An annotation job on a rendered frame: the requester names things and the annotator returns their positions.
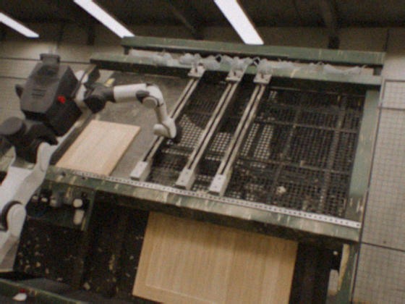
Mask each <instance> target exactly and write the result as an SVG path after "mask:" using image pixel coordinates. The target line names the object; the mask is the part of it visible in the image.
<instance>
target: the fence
mask: <svg viewBox="0 0 405 304"><path fill-rule="evenodd" d="M109 80H113V81H112V82H111V83H108V81H109ZM108 81H107V82H105V83H104V85H108V87H114V86H115V84H116V81H115V80H114V79H108ZM91 114H92V111H91V110H90V109H89V110H88V112H87V115H86V116H85V118H84V119H83V120H81V121H78V122H76V123H75V124H74V126H73V127H72V128H71V130H70V131H69V132H68V133H67V134H65V135H64V136H63V137H59V138H58V139H57V140H58V141H59V144H58V145H53V146H51V157H50V161H49V163H51V162H52V161H53V160H54V159H55V158H56V156H57V155H58V154H59V152H60V151H61V150H62V148H63V147H64V146H65V144H66V143H67V142H68V141H69V139H70V138H71V137H72V136H73V134H75V133H76V131H78V130H79V128H80V127H81V126H82V124H83V123H84V122H85V120H86V119H87V118H88V117H89V116H90V115H91Z"/></svg>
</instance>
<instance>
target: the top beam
mask: <svg viewBox="0 0 405 304"><path fill-rule="evenodd" d="M89 60H90V63H91V64H96V65H98V68H99V70H107V71H115V72H128V73H135V74H144V75H157V76H164V77H178V78H185V79H192V77H191V76H188V74H189V72H190V71H191V69H192V68H193V66H192V64H191V65H183V64H180V63H179V60H175V59H169V62H168V63H167V64H164V65H158V64H155V63H154V62H153V58H150V57H141V56H129V55H124V54H108V53H100V52H95V53H94V54H93V55H92V56H91V57H90V58H89ZM219 66H220V67H219V68H218V69H215V70H213V69H212V70H211V69H205V71H204V73H203V74H202V75H203V80H207V81H214V82H222V83H229V80H227V79H226V78H227V77H228V74H229V72H230V70H231V65H230V64H220V65H219ZM256 75H257V66H249V65H247V68H246V70H245V71H244V74H243V75H242V78H241V84H243V85H256V86H257V83H254V82H253V81H254V79H255V77H256ZM382 82H383V77H382V76H374V75H357V74H352V75H349V74H341V73H332V72H315V71H307V70H298V69H281V68H276V69H275V72H273V74H272V75H271V77H270V80H269V82H268V87H272V88H292V89H300V90H313V91H320V92H329V93H342V94H349V95H357V96H366V91H368V90H379V91H381V87H382Z"/></svg>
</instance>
